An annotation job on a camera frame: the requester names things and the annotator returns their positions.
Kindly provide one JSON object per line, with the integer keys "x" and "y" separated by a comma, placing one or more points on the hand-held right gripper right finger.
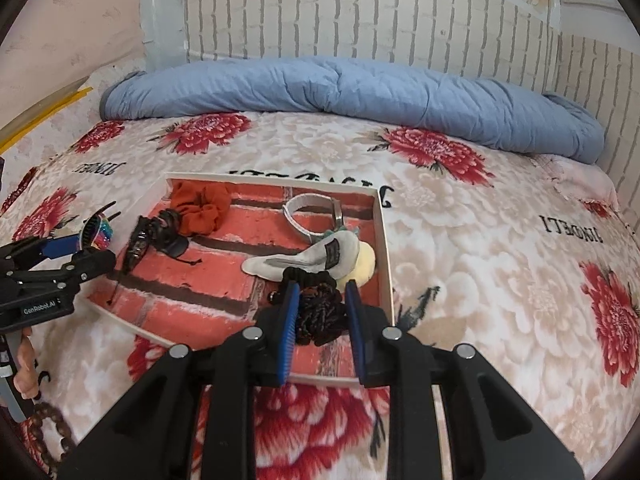
{"x": 357, "y": 330}

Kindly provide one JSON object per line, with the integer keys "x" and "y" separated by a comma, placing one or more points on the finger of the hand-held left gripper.
{"x": 60, "y": 246}
{"x": 85, "y": 266}

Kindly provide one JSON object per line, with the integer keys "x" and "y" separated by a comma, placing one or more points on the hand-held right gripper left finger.
{"x": 290, "y": 330}

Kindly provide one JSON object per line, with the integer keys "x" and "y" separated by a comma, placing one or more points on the dark beaded charm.
{"x": 274, "y": 298}

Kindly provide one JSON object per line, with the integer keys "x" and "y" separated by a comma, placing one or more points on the brick pattern jewelry tray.
{"x": 225, "y": 280}

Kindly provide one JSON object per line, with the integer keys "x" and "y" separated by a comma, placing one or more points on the black hair claw clip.
{"x": 175, "y": 246}

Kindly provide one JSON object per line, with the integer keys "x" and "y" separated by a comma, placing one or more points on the rust orange scrunchie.
{"x": 200, "y": 210}

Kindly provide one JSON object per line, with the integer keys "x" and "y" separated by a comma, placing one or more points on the person's left hand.
{"x": 27, "y": 365}

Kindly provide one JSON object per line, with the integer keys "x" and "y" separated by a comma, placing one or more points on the red floral printed blanket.
{"x": 500, "y": 270}

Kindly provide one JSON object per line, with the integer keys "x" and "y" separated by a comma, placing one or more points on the rolled blue duvet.
{"x": 350, "y": 90}

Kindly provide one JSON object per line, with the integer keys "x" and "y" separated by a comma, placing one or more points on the clear plastic sheet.
{"x": 162, "y": 15}

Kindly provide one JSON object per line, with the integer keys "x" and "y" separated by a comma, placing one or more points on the pink floral bedsheet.
{"x": 585, "y": 180}

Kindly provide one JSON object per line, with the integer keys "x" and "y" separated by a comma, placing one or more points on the white brick foam wall panel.
{"x": 350, "y": 10}

